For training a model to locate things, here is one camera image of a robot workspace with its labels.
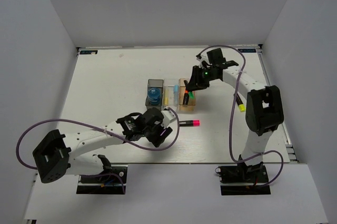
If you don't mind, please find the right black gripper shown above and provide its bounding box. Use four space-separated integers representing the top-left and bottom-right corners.
186 65 219 91

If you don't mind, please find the blue tape roll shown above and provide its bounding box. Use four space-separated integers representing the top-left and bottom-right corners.
147 87 162 105

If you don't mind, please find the pink capped black highlighter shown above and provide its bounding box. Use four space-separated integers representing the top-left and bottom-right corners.
179 120 200 127

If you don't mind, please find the green capped black highlighter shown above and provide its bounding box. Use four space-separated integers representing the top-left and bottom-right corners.
184 80 194 99

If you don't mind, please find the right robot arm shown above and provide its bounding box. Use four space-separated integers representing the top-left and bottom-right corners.
185 61 284 181

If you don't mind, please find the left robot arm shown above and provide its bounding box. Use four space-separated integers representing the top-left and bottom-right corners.
33 107 177 184

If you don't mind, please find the dark grey plastic container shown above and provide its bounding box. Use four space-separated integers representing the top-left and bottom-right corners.
145 79 164 110

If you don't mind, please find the clear plastic container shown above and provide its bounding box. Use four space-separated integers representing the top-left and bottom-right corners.
162 79 179 111

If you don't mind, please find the amber plastic container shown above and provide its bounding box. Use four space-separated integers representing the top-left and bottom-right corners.
178 78 196 113

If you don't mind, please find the right table label sticker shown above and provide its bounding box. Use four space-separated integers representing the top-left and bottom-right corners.
238 48 256 53

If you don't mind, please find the table label sticker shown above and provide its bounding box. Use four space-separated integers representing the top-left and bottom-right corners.
238 48 256 53
80 50 98 55

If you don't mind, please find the yellow capped black highlighter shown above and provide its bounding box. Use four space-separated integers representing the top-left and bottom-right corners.
235 94 245 112

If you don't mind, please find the left table label sticker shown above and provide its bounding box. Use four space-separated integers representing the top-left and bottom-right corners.
80 50 98 55

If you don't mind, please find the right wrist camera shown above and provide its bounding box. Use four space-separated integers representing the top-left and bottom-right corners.
196 53 210 69

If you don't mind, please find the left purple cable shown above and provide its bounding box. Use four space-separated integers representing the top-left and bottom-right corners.
16 107 181 193

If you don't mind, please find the purple cable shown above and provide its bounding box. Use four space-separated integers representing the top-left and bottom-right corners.
199 45 284 188
16 107 181 193

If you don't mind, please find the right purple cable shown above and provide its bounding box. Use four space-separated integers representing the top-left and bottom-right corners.
199 45 284 188

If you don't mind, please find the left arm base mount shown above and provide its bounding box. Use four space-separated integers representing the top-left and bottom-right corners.
76 165 128 195

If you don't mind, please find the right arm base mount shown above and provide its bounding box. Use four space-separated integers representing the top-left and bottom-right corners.
215 165 271 196

